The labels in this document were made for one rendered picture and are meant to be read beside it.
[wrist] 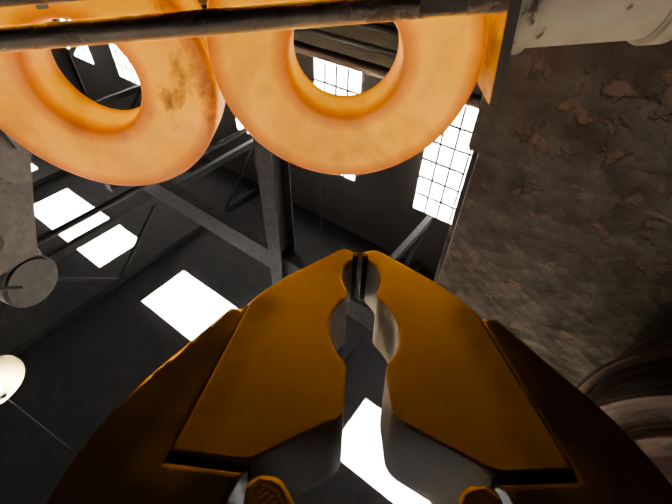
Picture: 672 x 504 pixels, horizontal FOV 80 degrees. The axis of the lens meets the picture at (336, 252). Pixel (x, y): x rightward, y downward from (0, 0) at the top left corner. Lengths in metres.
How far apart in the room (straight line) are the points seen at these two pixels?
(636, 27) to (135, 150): 0.30
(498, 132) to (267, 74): 0.30
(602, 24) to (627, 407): 0.40
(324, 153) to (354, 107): 0.04
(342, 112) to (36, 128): 0.20
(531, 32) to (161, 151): 0.23
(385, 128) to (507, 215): 0.37
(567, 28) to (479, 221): 0.40
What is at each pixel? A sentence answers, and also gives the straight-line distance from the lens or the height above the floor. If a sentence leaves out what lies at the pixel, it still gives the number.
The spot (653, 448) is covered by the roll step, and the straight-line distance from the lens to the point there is 0.56.
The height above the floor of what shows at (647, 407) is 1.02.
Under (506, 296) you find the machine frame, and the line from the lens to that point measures 0.70.
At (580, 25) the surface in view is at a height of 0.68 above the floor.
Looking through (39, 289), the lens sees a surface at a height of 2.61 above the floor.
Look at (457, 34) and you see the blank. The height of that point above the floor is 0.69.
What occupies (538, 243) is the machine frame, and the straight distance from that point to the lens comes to 0.62.
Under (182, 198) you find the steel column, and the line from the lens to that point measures 7.49.
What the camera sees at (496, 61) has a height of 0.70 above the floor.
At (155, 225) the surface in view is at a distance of 11.31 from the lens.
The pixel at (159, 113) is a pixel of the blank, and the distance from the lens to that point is 0.29.
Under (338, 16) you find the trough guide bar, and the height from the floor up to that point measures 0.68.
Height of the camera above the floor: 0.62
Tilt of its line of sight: 45 degrees up
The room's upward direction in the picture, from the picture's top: 178 degrees counter-clockwise
